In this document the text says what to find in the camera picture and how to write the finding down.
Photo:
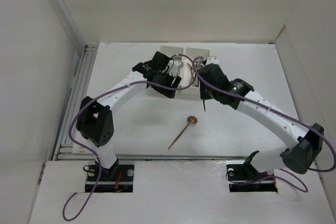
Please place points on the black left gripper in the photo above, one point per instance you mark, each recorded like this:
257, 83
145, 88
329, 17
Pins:
168, 87

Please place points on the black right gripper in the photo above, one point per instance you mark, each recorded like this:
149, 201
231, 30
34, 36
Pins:
203, 94

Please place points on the copper metal spoon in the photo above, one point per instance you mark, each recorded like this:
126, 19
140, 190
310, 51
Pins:
190, 120

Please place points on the silver metal fork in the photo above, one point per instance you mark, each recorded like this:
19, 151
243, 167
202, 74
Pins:
200, 63

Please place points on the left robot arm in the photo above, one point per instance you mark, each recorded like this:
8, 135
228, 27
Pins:
95, 122

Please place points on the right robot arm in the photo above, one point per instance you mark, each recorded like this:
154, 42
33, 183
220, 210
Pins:
301, 145

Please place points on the right white plastic container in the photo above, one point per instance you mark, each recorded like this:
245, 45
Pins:
192, 93

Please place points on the white plastic container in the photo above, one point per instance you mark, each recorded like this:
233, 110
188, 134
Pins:
192, 93
170, 51

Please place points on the left white plastic container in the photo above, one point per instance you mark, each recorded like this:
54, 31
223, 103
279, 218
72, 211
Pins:
170, 51

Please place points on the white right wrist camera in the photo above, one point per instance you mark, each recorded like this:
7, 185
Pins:
213, 60

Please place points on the aluminium side rail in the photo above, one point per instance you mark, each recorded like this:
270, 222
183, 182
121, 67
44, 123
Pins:
78, 87

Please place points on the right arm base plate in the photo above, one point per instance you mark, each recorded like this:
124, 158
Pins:
245, 179

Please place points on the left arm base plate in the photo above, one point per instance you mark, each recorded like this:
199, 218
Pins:
117, 180

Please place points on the aluminium front rail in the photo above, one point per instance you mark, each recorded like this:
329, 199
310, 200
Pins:
69, 156

